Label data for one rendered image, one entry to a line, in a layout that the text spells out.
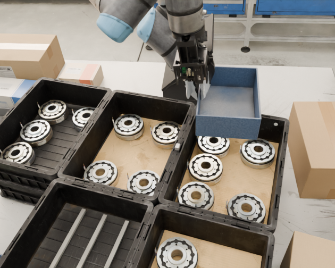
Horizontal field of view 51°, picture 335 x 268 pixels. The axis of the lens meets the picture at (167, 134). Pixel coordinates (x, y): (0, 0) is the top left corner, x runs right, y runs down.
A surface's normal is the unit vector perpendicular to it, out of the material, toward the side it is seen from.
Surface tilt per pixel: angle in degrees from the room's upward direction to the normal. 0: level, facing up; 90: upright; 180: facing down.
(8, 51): 0
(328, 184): 90
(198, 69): 90
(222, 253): 0
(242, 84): 90
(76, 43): 0
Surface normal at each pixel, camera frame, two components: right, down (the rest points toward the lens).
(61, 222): -0.06, -0.69
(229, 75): -0.13, 0.72
